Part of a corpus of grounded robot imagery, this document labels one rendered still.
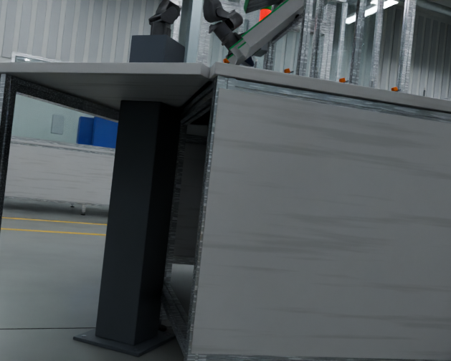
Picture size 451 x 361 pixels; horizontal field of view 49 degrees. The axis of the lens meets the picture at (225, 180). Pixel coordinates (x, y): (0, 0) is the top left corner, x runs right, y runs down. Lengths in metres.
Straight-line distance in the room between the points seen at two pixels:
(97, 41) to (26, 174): 4.15
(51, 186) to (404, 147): 5.85
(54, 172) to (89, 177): 0.46
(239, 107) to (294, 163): 0.19
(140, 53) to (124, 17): 8.67
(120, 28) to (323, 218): 9.32
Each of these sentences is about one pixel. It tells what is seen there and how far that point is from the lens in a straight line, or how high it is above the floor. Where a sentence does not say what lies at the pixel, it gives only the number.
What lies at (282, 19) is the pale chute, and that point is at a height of 1.08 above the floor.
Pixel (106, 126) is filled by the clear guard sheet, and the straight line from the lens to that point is 6.96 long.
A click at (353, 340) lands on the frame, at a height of 0.21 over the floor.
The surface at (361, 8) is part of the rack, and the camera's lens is 1.62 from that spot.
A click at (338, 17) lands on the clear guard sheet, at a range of 3.76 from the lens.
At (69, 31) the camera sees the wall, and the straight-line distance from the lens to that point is 10.20.
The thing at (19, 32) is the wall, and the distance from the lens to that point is 10.15.
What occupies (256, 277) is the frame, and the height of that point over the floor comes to 0.36.
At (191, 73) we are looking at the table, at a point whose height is 0.83.
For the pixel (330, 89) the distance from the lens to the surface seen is 1.28.
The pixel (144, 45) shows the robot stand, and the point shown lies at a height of 1.02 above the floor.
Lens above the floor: 0.57
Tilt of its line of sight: 1 degrees up
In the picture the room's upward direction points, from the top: 6 degrees clockwise
